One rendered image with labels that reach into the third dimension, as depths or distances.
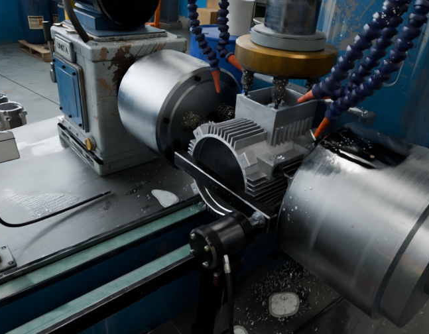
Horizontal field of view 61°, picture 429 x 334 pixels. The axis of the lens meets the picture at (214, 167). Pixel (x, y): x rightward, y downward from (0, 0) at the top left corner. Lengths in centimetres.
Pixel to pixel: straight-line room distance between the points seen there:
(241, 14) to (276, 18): 214
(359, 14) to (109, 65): 58
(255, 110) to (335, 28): 28
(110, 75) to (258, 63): 47
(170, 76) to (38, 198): 48
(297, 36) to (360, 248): 34
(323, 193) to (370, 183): 6
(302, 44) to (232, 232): 32
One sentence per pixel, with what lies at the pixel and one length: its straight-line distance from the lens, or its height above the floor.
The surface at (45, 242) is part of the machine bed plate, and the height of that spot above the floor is 80.
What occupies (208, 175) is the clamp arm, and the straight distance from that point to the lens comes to 65.
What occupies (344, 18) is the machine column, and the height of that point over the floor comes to 128.
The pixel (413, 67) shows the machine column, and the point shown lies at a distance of 78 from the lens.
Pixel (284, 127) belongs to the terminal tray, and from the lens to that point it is 68.
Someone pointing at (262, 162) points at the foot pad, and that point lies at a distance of 63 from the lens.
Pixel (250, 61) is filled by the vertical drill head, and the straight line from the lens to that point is 63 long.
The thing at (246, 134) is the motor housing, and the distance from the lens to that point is 64.
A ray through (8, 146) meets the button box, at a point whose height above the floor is 105.
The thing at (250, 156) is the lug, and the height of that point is 109.
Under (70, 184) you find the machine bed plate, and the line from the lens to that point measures 107.
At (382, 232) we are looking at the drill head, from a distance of 48.
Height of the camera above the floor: 137
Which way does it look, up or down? 30 degrees down
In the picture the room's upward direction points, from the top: 5 degrees clockwise
